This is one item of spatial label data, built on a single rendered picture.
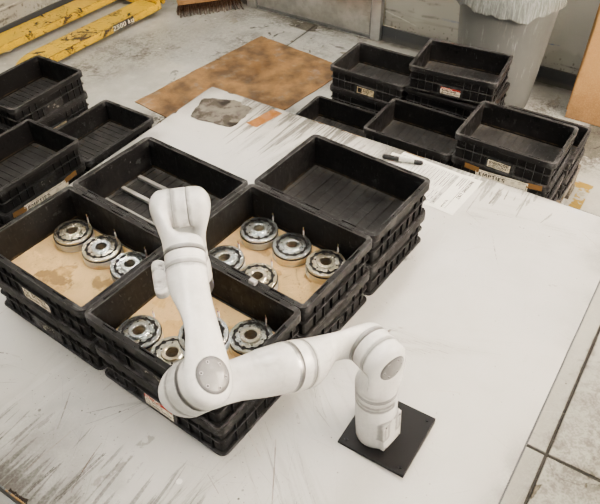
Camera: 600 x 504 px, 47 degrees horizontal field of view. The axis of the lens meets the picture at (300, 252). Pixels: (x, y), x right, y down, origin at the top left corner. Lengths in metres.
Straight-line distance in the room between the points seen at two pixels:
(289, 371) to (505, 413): 0.68
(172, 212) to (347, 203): 0.88
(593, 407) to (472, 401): 1.04
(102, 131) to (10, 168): 0.51
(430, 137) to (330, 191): 1.17
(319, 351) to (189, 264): 0.28
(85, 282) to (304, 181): 0.70
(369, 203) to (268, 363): 0.91
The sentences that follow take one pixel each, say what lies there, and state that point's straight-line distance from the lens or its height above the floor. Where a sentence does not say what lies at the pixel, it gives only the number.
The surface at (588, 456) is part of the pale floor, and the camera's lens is 2.57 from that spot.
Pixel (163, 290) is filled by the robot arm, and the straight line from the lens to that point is 1.29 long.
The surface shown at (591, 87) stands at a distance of 4.12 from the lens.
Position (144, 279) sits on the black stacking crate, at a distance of 1.68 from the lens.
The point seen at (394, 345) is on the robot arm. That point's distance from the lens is 1.34.
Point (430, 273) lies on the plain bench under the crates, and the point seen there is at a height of 0.70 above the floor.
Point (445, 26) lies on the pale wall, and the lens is 4.58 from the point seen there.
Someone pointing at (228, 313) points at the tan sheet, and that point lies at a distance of 1.67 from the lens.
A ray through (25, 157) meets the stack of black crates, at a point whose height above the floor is 0.49.
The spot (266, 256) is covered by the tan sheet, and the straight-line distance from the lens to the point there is 1.81.
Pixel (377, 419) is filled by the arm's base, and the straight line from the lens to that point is 1.49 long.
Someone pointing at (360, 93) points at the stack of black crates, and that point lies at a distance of 3.39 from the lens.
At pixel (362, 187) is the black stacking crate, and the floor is 0.83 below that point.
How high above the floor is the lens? 2.06
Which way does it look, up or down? 43 degrees down
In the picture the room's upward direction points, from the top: 1 degrees counter-clockwise
